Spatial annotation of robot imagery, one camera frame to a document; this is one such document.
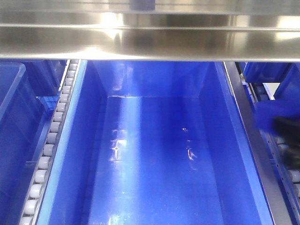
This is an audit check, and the roller track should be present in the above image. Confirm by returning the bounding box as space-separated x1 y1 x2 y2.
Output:
235 62 300 225
18 60 82 225

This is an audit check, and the blue bin at left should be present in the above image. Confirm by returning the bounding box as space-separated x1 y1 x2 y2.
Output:
0 61 44 225

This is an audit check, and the large blue target bin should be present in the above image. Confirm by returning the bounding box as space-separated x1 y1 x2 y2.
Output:
37 61 273 225

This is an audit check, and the blue plastic block part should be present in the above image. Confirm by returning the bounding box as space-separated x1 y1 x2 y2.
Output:
255 99 300 134

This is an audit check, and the steel upper shelf beam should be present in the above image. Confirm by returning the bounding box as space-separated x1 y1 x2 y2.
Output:
0 0 300 62

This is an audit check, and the left roller track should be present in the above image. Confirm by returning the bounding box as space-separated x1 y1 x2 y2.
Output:
18 60 82 225

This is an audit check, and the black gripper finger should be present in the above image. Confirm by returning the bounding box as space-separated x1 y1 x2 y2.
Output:
272 117 300 170

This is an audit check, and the blue bin at right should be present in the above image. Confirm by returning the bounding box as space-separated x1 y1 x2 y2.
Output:
273 63 300 132

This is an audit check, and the right roller track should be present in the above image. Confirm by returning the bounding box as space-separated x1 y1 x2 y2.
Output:
235 62 300 225

